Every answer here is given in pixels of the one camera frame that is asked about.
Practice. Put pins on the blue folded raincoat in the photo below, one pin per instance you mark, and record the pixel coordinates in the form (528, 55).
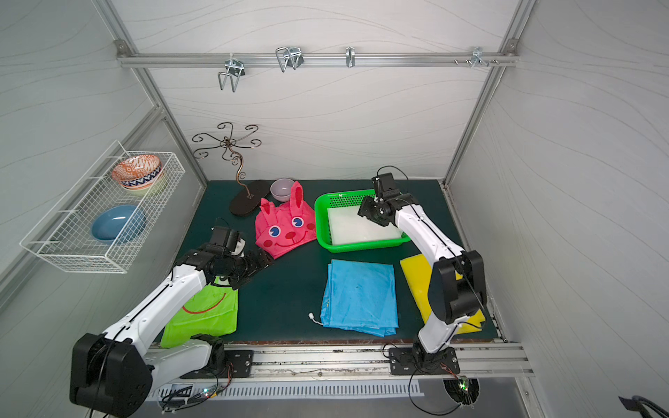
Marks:
(360, 297)

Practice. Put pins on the green plastic basket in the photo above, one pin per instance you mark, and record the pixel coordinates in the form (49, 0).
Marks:
(346, 199)

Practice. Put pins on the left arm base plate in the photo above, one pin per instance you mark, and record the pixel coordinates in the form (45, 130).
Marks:
(238, 363)

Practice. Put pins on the round black floor port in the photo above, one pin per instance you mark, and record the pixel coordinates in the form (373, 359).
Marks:
(463, 390)

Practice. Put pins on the pink bunny raincoat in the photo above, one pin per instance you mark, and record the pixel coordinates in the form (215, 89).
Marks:
(280, 230)

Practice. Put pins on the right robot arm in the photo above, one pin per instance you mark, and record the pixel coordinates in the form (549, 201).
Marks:
(457, 288)

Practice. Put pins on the small purple bowl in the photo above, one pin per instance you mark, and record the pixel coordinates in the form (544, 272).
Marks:
(281, 189)

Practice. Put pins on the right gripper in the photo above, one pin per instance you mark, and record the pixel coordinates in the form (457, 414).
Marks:
(367, 209)

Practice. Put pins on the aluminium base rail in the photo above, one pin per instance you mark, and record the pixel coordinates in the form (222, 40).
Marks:
(368, 362)

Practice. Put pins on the aluminium top rail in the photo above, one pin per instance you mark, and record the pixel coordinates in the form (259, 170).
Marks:
(311, 60)

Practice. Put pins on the blue bowl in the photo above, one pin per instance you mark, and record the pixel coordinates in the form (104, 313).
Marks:
(119, 225)

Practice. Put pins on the metal hook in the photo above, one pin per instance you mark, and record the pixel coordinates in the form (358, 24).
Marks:
(234, 70)
(289, 57)
(477, 60)
(350, 57)

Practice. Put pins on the lime green frog raincoat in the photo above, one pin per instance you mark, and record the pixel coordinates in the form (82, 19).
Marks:
(213, 311)

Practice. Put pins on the white wire wall basket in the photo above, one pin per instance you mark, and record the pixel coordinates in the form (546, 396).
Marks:
(63, 237)

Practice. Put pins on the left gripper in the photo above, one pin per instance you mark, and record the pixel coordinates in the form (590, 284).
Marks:
(252, 262)

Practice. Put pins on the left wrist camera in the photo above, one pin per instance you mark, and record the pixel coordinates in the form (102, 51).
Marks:
(239, 248)

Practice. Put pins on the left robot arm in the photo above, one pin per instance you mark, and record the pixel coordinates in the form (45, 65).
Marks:
(113, 373)

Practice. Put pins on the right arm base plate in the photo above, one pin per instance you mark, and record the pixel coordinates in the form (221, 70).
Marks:
(408, 361)

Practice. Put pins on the brown metal jewelry stand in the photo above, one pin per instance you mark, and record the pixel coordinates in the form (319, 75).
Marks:
(229, 147)

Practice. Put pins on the white raincoat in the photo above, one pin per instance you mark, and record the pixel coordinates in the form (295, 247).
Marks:
(347, 227)

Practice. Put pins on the orange patterned bowl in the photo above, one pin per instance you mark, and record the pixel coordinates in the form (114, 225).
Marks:
(138, 172)

